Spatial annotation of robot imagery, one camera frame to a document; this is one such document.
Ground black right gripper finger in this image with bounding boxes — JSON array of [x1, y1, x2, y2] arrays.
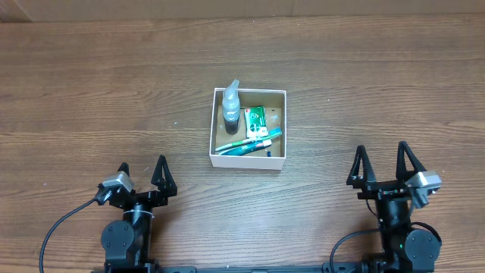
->
[[396, 141, 427, 181], [346, 145, 377, 188]]

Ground white green toothpaste tube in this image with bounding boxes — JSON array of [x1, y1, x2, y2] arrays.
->
[[218, 140, 272, 156]]

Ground green white toothbrush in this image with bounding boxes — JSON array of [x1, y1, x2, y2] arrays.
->
[[215, 127, 282, 152]]

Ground clear soap pump bottle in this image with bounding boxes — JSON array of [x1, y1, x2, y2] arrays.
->
[[221, 79, 240, 135]]

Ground green soap bar pack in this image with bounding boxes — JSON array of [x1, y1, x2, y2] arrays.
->
[[244, 106, 268, 138]]

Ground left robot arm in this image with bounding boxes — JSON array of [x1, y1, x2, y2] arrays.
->
[[95, 155, 177, 272]]

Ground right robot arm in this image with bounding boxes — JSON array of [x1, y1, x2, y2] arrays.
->
[[346, 141, 443, 272]]

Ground white cardboard box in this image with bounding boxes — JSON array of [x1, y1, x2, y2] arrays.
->
[[209, 88, 287, 171]]

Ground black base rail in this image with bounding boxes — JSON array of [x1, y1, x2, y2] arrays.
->
[[92, 261, 428, 273]]

